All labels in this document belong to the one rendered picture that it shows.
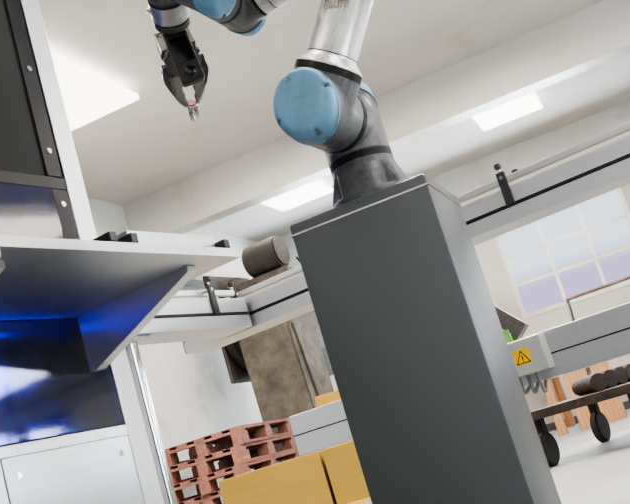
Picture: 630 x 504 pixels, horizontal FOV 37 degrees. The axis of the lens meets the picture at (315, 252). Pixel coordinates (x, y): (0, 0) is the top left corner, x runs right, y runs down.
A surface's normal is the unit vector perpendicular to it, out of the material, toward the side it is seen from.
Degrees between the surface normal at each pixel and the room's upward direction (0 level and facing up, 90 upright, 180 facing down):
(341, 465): 90
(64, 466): 90
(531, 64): 90
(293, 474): 90
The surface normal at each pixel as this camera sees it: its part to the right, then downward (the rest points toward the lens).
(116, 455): 0.80, -0.35
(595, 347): -0.53, -0.03
